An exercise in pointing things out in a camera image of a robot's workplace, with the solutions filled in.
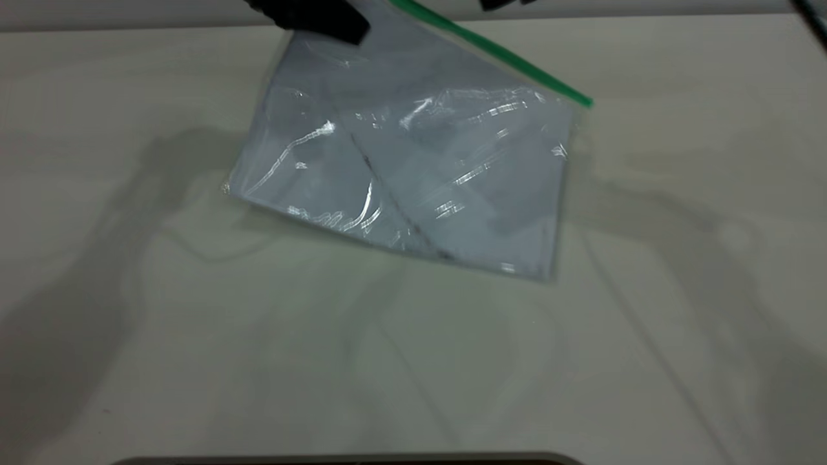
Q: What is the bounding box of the clear zip bag green zipper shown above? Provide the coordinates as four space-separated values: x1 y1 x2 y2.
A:
223 0 594 283

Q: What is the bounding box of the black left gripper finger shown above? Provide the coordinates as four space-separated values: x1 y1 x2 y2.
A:
249 0 371 46

